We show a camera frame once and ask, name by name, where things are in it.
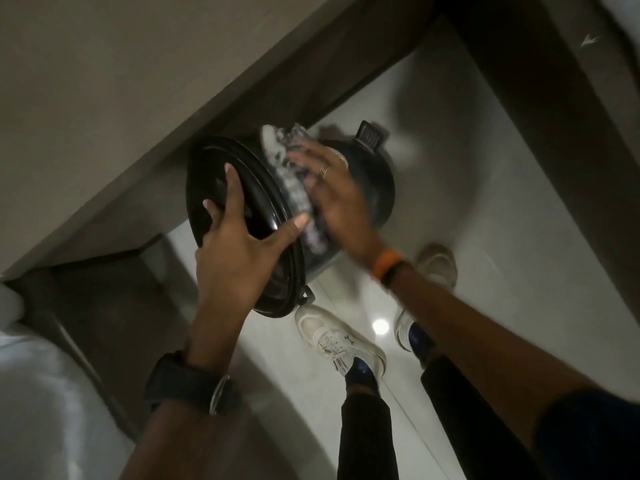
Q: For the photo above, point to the person's right hand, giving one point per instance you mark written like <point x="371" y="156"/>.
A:
<point x="345" y="214"/>

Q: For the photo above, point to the person's left hand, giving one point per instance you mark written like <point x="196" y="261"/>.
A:
<point x="232" y="274"/>

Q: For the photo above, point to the person's left middle finger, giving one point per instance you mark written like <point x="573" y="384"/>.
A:
<point x="214" y="212"/>

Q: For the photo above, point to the person's left thumb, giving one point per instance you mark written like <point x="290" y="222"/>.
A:
<point x="292" y="227"/>

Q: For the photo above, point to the person's right fingers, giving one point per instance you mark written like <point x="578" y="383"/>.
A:
<point x="320" y="164"/>

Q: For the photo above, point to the grey patterned cleaning cloth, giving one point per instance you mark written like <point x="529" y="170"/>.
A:
<point x="290" y="179"/>

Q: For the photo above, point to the black electric cooker pot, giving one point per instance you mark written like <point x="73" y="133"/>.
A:
<point x="372" y="184"/>

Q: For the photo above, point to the person's left forearm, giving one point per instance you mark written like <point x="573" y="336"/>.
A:
<point x="200" y="439"/>

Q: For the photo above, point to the person's right forearm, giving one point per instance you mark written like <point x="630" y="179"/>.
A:
<point x="480" y="344"/>

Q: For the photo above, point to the dark wooden table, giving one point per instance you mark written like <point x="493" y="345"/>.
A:
<point x="325" y="79"/>

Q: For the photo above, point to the orange wristband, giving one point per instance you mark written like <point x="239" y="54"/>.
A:
<point x="387" y="264"/>

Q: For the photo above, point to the white left sneaker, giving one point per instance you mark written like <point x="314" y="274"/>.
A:
<point x="335" y="339"/>

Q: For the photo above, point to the white sneaker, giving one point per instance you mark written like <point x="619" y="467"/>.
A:
<point x="335" y="339"/>
<point x="404" y="329"/>

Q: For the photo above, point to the white right sneaker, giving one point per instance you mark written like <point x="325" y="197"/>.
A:
<point x="404" y="329"/>

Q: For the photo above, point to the blue left sock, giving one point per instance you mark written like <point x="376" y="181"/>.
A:
<point x="361" y="375"/>

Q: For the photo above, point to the blue sock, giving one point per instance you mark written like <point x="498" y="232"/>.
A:
<point x="421" y="342"/>
<point x="361" y="375"/>

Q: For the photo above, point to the blue right sock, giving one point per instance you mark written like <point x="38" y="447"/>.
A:
<point x="421" y="342"/>

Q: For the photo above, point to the black wristwatch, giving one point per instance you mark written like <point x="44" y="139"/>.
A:
<point x="185" y="382"/>

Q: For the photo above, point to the black left trouser leg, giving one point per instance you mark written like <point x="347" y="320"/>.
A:
<point x="367" y="437"/>

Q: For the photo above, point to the black trouser leg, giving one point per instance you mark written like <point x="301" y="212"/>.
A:
<point x="367" y="437"/>
<point x="470" y="424"/>

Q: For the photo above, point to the white bedding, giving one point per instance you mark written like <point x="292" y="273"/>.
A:
<point x="45" y="394"/>

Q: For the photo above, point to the black right trouser leg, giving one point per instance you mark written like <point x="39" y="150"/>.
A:
<point x="470" y="424"/>

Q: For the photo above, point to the dark blue shirt sleeve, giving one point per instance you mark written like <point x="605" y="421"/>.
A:
<point x="595" y="437"/>

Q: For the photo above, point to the dark wooden furniture frame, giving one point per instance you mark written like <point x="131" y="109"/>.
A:
<point x="110" y="314"/>

